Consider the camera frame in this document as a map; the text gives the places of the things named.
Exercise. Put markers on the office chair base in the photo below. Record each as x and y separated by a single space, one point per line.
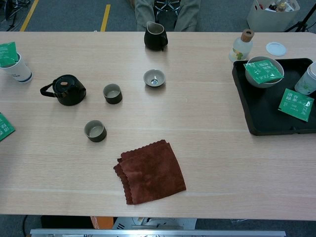
165 5

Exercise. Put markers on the black plastic tray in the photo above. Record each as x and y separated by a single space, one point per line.
266 116

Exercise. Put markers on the grey ceramic strainer bowl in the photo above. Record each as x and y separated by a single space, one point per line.
148 79

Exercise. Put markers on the white bowl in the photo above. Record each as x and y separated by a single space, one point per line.
254 81

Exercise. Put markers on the brown folded cloth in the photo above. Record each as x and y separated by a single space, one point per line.
153 172

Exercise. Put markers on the white paper cup blue band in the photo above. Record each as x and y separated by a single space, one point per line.
21 72

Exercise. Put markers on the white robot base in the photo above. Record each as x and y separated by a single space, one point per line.
153 222

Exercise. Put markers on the frosted bottle with wooden cap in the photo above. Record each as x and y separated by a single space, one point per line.
240 47

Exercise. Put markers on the black ceramic pitcher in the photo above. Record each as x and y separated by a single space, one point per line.
153 42

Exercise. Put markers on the white storage basket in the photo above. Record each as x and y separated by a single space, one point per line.
269 19

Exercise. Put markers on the orange object under table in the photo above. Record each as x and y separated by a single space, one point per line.
101 222

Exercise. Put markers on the leaf print paper cup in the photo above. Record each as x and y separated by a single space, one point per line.
307 81

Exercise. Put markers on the black teapot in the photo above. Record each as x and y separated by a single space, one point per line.
70 92

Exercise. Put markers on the person in khaki trousers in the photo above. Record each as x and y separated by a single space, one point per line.
144 14

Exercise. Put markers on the green tea packet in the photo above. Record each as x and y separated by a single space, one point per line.
5 128
264 70
7 55
295 105

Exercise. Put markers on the aluminium rail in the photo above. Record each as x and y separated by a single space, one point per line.
158 233

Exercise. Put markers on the white round lid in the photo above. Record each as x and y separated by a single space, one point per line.
276 49

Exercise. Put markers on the dark green ceramic teacup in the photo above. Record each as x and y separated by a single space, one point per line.
95 138
112 99

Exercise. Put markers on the black tripod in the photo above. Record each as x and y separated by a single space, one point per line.
300 24

